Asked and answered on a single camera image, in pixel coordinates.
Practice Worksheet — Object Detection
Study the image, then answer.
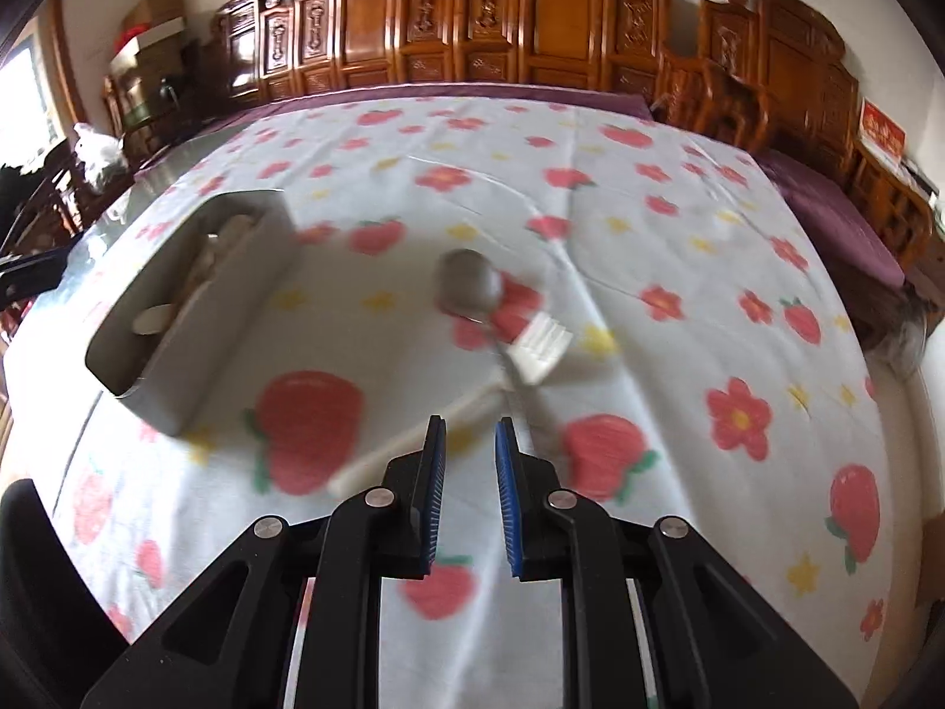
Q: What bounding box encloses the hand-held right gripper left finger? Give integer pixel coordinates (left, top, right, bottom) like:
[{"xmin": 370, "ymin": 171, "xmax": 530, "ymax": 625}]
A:
[{"xmin": 81, "ymin": 415, "xmax": 449, "ymax": 709}]

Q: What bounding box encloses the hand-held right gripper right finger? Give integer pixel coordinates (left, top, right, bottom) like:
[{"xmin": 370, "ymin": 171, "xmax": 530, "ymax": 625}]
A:
[{"xmin": 494, "ymin": 415, "xmax": 861, "ymax": 709}]

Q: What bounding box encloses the white plastic fork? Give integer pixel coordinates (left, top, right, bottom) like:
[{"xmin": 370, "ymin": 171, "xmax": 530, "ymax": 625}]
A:
[{"xmin": 328, "ymin": 310, "xmax": 575, "ymax": 499}]

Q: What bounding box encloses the metal spoon with smiley handle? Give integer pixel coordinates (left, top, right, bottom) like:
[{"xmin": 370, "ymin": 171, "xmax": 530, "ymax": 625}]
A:
[{"xmin": 434, "ymin": 247, "xmax": 533, "ymax": 392}]

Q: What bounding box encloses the grey utensil tray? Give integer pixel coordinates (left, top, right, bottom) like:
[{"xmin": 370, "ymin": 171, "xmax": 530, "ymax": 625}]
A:
[{"xmin": 83, "ymin": 190, "xmax": 302, "ymax": 438}]

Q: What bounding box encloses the large cream spoon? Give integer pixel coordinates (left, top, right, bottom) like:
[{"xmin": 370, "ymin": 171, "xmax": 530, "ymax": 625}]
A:
[{"xmin": 184, "ymin": 214, "xmax": 258, "ymax": 297}]

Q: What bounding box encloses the strawberry flower printed tablecloth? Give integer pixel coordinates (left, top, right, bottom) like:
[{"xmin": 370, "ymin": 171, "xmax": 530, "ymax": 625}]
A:
[{"xmin": 0, "ymin": 92, "xmax": 931, "ymax": 709}]

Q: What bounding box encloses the dark wooden chair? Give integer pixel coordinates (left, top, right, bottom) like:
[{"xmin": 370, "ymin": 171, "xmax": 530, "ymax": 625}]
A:
[{"xmin": 0, "ymin": 158, "xmax": 84, "ymax": 274}]

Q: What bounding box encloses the long purple seat cushion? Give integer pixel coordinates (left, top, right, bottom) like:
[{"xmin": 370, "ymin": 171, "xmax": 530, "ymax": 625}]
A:
[{"xmin": 136, "ymin": 81, "xmax": 654, "ymax": 178}]

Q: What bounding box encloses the white plastic bag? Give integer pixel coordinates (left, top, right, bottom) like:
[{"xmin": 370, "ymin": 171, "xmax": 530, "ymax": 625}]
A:
[{"xmin": 70, "ymin": 122, "xmax": 132, "ymax": 191}]

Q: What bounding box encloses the short purple seat cushion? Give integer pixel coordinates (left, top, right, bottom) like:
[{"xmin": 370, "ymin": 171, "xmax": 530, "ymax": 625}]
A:
[{"xmin": 753, "ymin": 148, "xmax": 905, "ymax": 289}]

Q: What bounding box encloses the long carved wooden sofa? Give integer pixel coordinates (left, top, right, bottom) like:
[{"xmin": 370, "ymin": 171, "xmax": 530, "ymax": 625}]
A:
[{"xmin": 214, "ymin": 0, "xmax": 673, "ymax": 100}]

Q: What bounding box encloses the red printed box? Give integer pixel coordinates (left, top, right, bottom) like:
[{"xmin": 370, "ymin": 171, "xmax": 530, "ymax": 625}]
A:
[{"xmin": 860, "ymin": 99, "xmax": 908, "ymax": 160}]

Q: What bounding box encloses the short carved wooden sofa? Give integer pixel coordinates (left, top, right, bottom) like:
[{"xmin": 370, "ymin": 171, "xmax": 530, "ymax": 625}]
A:
[{"xmin": 657, "ymin": 0, "xmax": 935, "ymax": 274}]

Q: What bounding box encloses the cardboard box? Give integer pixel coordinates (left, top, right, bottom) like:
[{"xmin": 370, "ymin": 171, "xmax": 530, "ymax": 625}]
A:
[{"xmin": 110, "ymin": 0, "xmax": 187, "ymax": 76}]

